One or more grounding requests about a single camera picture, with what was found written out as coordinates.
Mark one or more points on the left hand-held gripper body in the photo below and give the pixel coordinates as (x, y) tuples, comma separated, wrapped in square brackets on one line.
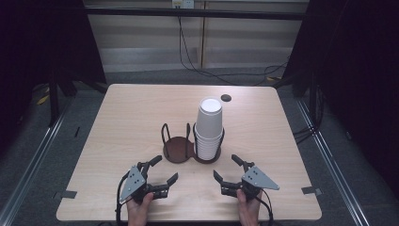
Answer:
[(133, 182)]

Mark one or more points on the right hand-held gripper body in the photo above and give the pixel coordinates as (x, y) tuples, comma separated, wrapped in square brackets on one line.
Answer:
[(258, 180)]

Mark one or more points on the dark double cup holder rack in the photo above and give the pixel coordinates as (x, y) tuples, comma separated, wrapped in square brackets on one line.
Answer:
[(177, 150)]

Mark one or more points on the single white paper cup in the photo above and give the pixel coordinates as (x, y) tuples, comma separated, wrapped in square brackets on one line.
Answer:
[(209, 119)]

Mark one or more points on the person's left hand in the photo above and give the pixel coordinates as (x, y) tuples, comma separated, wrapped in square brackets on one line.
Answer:
[(138, 213)]

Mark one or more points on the person's right hand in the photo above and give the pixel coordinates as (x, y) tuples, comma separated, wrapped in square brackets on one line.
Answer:
[(250, 212)]

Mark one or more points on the grey tape piece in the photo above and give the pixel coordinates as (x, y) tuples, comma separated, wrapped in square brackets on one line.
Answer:
[(311, 190), (66, 194)]

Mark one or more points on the round black table grommet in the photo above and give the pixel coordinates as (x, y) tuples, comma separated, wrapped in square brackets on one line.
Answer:
[(226, 97)]

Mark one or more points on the black stand leg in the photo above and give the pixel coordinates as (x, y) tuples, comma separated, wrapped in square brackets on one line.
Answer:
[(53, 100)]

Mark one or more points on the yellow floor tape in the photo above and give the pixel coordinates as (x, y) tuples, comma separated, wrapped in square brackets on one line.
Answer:
[(42, 100)]

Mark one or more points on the dark curtain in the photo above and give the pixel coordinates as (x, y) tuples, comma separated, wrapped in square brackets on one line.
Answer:
[(360, 78), (37, 47)]

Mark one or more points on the black horizontal bar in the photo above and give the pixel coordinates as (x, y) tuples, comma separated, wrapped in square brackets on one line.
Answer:
[(141, 12)]

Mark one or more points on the metal floor rail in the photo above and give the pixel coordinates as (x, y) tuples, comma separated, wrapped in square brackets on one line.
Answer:
[(34, 160), (332, 166)]

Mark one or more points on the white wall socket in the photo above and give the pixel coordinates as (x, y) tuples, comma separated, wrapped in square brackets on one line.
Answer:
[(183, 3)]

